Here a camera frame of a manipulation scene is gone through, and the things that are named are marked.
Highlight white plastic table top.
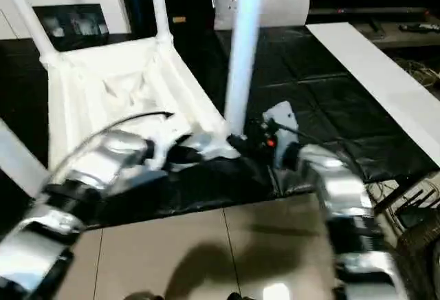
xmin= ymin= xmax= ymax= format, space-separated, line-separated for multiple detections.
xmin=43 ymin=35 xmax=241 ymax=191

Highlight black work mat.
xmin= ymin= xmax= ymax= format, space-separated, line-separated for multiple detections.
xmin=0 ymin=23 xmax=440 ymax=235

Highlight white flat panel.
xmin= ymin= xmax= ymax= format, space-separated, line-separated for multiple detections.
xmin=306 ymin=22 xmax=440 ymax=167

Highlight grey pillow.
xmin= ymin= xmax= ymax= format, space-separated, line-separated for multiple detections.
xmin=213 ymin=0 xmax=311 ymax=31

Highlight black stand leg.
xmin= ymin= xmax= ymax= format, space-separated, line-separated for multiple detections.
xmin=375 ymin=173 xmax=440 ymax=217

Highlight black left robot foot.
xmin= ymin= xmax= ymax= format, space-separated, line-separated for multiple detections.
xmin=125 ymin=292 xmax=166 ymax=300

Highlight black remote control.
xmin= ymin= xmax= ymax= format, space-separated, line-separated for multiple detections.
xmin=399 ymin=23 xmax=440 ymax=34

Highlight white cabinet with glass doors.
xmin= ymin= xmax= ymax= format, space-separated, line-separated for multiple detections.
xmin=0 ymin=0 xmax=131 ymax=39

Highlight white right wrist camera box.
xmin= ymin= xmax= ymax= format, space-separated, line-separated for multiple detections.
xmin=263 ymin=102 xmax=300 ymax=167

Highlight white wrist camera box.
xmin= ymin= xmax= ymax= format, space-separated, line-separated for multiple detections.
xmin=141 ymin=116 xmax=193 ymax=170
xmin=263 ymin=102 xmax=300 ymax=167

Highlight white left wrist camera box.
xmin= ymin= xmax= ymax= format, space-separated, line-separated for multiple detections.
xmin=141 ymin=116 xmax=193 ymax=170

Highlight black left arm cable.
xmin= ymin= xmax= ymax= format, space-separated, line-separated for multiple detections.
xmin=45 ymin=111 xmax=174 ymax=187

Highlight thin floor cables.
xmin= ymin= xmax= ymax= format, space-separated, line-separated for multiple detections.
xmin=368 ymin=59 xmax=440 ymax=259

